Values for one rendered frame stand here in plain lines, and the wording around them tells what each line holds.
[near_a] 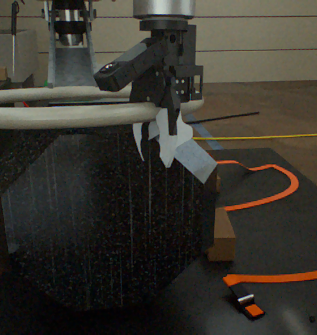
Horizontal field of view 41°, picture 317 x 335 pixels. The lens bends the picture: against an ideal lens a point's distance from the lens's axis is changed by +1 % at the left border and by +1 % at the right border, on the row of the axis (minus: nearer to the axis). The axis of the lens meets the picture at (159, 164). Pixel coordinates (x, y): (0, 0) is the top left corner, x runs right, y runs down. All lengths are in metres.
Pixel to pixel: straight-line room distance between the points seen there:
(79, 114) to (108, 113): 0.04
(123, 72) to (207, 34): 6.31
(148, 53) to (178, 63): 0.07
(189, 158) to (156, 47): 0.83
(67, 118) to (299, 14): 6.86
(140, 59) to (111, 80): 0.05
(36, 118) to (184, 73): 0.22
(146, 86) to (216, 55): 6.30
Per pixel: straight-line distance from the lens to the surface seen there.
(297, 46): 7.38
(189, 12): 0.62
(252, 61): 7.12
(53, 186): 1.36
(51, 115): 0.59
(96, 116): 0.59
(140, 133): 0.66
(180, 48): 0.66
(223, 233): 1.94
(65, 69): 1.23
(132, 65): 0.58
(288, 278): 1.91
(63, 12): 1.44
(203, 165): 1.44
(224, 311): 1.69
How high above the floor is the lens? 1.07
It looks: 20 degrees down
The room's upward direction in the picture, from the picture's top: straight up
